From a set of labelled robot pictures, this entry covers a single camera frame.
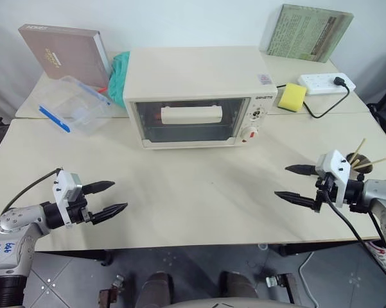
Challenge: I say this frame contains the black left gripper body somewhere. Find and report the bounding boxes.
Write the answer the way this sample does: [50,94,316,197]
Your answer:
[66,193,94,226]

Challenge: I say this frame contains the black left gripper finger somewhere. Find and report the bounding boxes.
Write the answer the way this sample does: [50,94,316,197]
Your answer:
[89,202,129,225]
[82,180,116,196]

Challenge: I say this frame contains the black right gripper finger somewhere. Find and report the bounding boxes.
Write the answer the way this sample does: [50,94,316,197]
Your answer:
[285,164,319,177]
[274,191,319,210]

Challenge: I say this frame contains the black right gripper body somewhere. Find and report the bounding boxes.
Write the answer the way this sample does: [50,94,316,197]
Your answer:
[313,173,339,214]

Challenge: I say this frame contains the large oven knob red mark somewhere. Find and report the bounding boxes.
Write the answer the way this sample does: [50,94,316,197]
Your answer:
[240,125,258,144]

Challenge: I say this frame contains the cream toaster oven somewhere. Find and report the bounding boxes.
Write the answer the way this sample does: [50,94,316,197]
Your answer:
[123,46,279,151]

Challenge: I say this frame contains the dark chopstick holder cup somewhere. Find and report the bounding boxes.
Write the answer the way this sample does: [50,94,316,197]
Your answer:
[346,153,374,175]

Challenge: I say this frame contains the long wooden chopstick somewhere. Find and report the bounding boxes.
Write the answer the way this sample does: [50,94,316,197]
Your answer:
[351,138,367,165]
[355,155,386,169]

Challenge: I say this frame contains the yellow sponge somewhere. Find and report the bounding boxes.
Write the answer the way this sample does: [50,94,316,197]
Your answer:
[277,82,308,114]

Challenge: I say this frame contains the metal table caster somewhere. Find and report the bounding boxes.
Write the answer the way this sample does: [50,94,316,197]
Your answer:
[265,272,297,304]
[97,273,127,308]

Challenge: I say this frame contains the clear plastic box blue clips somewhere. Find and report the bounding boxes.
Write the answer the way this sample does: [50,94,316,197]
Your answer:
[30,75,114,137]

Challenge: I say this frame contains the red white label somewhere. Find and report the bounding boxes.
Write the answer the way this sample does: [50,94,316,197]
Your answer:
[365,240,386,271]

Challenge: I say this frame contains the white power strip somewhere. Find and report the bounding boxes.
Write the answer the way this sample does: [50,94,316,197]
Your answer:
[296,73,357,97]

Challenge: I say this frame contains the dark rounded shape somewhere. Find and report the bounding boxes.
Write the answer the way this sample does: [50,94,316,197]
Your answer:
[140,271,175,308]
[218,270,258,300]

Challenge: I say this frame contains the black chair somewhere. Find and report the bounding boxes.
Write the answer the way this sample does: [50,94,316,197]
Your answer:
[365,85,386,137]

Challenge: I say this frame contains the green cloth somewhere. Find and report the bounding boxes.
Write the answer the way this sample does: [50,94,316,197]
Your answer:
[107,51,131,109]

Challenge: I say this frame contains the pale robot body front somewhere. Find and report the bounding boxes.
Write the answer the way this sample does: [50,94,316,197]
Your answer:
[165,295,288,308]

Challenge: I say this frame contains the brown hardcover book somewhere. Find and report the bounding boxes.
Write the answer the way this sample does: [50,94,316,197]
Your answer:
[17,23,112,90]

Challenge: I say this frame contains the green printed book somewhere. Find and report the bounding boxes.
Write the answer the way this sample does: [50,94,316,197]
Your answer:
[259,3,355,64]

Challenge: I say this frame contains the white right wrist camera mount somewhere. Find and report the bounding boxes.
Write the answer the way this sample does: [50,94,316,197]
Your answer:
[314,149,353,209]

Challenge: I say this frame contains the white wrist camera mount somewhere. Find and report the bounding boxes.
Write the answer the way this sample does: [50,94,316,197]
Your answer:
[314,149,353,209]
[52,169,84,228]

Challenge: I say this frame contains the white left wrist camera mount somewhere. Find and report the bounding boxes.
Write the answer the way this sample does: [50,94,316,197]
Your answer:
[52,169,84,228]

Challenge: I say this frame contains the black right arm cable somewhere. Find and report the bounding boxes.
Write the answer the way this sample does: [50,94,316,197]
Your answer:
[320,189,386,291]

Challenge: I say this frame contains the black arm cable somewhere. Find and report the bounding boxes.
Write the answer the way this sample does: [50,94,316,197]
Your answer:
[320,189,386,291]
[1,167,64,213]

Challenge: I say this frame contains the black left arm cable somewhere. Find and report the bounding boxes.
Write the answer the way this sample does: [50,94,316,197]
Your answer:
[1,167,64,213]

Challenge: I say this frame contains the white floor cable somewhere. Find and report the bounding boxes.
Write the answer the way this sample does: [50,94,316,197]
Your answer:
[299,251,319,308]

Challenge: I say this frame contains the black plug with cable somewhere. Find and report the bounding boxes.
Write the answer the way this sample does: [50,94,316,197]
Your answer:
[275,76,351,119]

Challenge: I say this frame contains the glass oven door with handle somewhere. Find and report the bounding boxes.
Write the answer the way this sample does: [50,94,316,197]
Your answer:
[128,97,252,144]

